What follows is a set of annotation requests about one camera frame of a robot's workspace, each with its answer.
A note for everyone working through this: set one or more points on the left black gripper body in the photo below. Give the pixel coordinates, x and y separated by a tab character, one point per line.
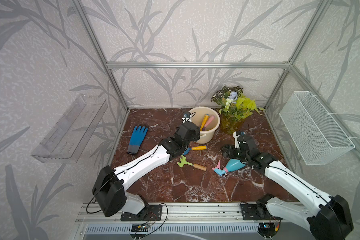
194	137

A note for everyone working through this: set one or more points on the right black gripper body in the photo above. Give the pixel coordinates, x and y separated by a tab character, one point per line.
233	153

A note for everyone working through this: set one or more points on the blue fork yellow handle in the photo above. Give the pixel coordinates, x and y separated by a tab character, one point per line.
194	149

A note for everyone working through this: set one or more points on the teal spray bottle pink trigger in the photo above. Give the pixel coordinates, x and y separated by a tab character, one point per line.
232	165

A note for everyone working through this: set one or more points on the yellow shovel yellow handle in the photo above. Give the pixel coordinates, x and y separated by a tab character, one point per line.
205	119

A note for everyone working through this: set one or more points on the purple trowel pink handle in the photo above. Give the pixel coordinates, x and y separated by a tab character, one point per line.
209	120

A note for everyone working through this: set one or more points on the green rake wooden handle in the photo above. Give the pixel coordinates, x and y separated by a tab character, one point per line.
183	161

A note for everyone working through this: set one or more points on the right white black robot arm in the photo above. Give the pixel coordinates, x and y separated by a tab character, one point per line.
324	216

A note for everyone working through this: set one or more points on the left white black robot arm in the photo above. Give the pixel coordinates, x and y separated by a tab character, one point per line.
110	188

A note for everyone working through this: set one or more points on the blue gardening glove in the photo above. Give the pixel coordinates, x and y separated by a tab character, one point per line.
137	137

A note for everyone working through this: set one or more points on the cream plastic bucket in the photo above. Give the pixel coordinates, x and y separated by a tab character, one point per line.
205	136

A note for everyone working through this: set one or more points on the green potted plant glass vase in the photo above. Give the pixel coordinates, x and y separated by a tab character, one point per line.
235	107

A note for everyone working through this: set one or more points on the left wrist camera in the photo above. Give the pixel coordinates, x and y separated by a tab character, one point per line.
186	117

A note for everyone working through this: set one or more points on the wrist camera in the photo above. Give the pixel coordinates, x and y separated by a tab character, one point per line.
186	117
238	136

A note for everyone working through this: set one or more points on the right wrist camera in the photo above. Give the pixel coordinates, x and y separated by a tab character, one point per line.
238	136

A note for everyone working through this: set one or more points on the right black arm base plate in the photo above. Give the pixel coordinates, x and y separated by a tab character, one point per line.
254	212

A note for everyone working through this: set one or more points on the white wire mesh basket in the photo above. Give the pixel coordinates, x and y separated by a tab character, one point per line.
316	134

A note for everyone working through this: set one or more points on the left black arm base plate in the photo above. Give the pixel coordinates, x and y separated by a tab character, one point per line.
147	214

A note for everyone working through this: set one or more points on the aluminium frame rail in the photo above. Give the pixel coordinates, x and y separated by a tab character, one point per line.
198	65

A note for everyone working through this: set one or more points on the clear acrylic wall shelf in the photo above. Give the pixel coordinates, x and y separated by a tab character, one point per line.
66	141

